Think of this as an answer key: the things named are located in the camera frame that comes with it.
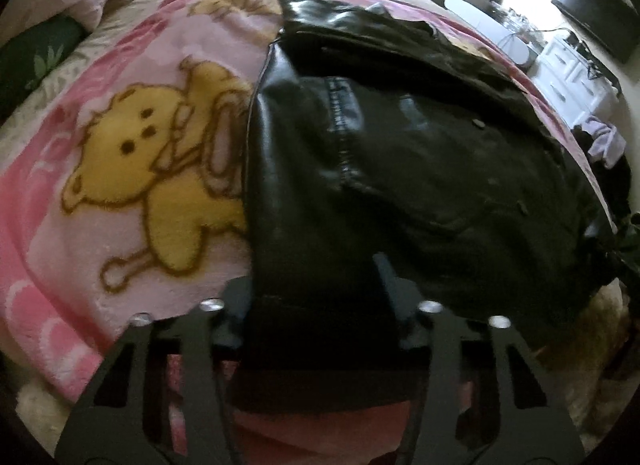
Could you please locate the light purple cloth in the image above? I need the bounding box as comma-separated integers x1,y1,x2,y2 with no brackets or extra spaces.
582,115,628,170

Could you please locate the dark clothing heap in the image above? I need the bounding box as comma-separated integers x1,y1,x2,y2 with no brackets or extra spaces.
572,127,633,226

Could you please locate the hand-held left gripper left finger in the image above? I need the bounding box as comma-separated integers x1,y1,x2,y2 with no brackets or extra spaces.
54,277,256,465

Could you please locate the white vanity desk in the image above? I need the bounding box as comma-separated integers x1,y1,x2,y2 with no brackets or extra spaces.
410,0,543,68

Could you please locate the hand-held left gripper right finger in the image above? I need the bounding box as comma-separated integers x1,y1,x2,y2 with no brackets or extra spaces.
372,252,586,465

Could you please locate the white drawer dresser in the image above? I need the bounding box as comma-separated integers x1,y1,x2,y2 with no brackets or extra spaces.
532,37,623,128

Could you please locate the black leather jacket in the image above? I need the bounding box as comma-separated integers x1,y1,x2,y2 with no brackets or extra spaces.
227,0,618,413

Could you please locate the green floral pillow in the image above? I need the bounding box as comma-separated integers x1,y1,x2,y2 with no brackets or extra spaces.
0,15,86,110

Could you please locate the black wall television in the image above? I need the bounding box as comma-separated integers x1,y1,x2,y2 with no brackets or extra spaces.
551,0,640,64

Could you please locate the pink bear printed blanket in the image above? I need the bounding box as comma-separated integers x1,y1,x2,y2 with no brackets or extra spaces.
0,0,601,465

